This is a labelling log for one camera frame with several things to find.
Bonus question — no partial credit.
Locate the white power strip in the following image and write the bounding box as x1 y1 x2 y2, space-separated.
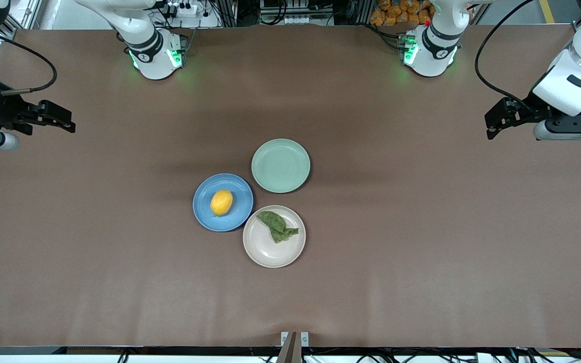
167 0 202 17

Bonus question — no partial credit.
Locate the bag of orange snacks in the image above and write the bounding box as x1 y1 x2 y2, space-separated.
370 0 435 27

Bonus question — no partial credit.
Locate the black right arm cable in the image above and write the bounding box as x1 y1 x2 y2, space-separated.
0 29 58 96

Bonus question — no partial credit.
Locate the green lettuce leaf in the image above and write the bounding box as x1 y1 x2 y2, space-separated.
257 211 300 244

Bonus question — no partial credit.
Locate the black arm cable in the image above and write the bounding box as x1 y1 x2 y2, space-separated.
474 0 541 112
0 29 58 96

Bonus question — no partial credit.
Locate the black aluminium frame profile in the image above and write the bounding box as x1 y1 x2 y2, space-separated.
210 0 242 27

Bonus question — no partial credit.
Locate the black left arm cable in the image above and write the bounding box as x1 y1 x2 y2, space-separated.
474 0 541 112

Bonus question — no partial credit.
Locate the green plate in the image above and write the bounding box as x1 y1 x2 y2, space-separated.
251 139 311 194

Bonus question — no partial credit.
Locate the blue plate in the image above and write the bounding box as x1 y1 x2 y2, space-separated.
193 173 254 232

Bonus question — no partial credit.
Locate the metal table edge bracket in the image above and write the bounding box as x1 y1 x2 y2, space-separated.
280 331 310 348

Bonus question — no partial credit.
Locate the beige plate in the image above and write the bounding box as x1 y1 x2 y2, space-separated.
243 205 307 268

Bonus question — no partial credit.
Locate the yellow lemon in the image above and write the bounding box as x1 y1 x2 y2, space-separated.
210 190 234 216

